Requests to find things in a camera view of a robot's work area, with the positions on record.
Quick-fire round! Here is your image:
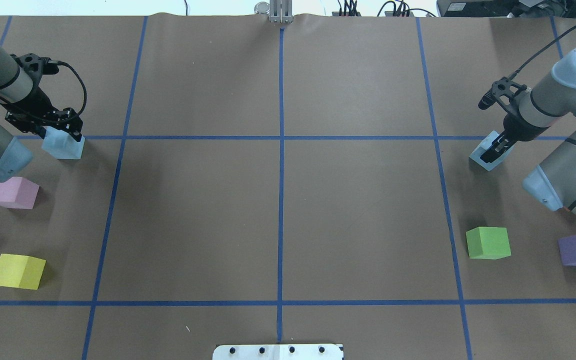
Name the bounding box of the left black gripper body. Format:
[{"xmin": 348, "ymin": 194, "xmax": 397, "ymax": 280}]
[{"xmin": 4, "ymin": 53, "xmax": 84, "ymax": 136}]

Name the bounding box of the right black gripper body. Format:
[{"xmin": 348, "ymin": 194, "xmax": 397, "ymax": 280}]
[{"xmin": 478, "ymin": 77, "xmax": 551, "ymax": 146}]

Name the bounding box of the light blue foam block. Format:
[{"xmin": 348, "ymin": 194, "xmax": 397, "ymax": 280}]
[
  {"xmin": 469, "ymin": 130, "xmax": 514, "ymax": 172},
  {"xmin": 41, "ymin": 127, "xmax": 86, "ymax": 160}
]

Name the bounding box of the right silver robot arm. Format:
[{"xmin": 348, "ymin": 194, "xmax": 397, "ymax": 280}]
[{"xmin": 470, "ymin": 47, "xmax": 576, "ymax": 216}]

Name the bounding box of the pink foam block left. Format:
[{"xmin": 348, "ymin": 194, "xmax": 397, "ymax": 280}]
[{"xmin": 0, "ymin": 177, "xmax": 41, "ymax": 210}]

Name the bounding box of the black monitor base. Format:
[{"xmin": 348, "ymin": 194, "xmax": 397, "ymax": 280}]
[{"xmin": 436, "ymin": 0, "xmax": 576, "ymax": 19}]

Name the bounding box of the green foam block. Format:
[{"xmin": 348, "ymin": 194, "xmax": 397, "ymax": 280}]
[{"xmin": 465, "ymin": 227, "xmax": 512, "ymax": 260}]

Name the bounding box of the yellow foam block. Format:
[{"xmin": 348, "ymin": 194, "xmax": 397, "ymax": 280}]
[{"xmin": 0, "ymin": 253, "xmax": 47, "ymax": 290}]

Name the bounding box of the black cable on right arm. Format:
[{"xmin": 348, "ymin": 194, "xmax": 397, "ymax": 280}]
[{"xmin": 505, "ymin": 18, "xmax": 576, "ymax": 83}]

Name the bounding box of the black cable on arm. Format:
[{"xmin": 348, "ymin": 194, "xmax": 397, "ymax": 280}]
[
  {"xmin": 505, "ymin": 18, "xmax": 576, "ymax": 83},
  {"xmin": 43, "ymin": 60, "xmax": 89, "ymax": 123}
]

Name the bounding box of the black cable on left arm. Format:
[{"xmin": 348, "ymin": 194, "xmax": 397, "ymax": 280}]
[{"xmin": 43, "ymin": 60, "xmax": 89, "ymax": 123}]

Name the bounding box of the metal clamp bracket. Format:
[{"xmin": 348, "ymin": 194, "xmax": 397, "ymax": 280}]
[{"xmin": 253, "ymin": 0, "xmax": 294, "ymax": 24}]

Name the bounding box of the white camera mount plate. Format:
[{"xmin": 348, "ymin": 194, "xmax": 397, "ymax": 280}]
[{"xmin": 212, "ymin": 343, "xmax": 345, "ymax": 360}]

